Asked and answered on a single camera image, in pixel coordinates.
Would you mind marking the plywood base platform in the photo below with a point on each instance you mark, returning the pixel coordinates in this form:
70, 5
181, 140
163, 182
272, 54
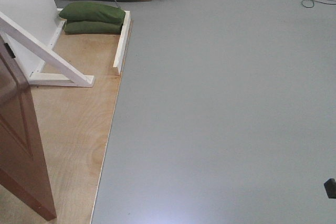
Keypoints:
74, 125

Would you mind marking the lower green sandbag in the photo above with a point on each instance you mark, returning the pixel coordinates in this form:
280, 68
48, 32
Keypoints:
87, 27

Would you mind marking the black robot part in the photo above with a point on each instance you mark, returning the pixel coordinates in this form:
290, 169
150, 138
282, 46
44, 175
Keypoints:
330, 187

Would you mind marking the green sandbag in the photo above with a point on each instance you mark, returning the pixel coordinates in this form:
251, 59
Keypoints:
87, 27
90, 11

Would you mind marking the brown wooden door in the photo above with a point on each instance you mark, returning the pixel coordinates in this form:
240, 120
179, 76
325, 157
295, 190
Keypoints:
23, 166

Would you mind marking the white diagonal wooden brace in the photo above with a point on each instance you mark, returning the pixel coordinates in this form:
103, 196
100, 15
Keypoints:
68, 75

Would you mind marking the upper green sandbag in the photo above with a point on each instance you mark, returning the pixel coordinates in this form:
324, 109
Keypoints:
90, 11

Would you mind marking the white wall panel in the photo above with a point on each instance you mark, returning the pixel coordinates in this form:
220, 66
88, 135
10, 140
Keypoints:
40, 19

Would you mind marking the white side rail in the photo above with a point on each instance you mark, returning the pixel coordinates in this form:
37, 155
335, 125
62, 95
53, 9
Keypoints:
122, 44

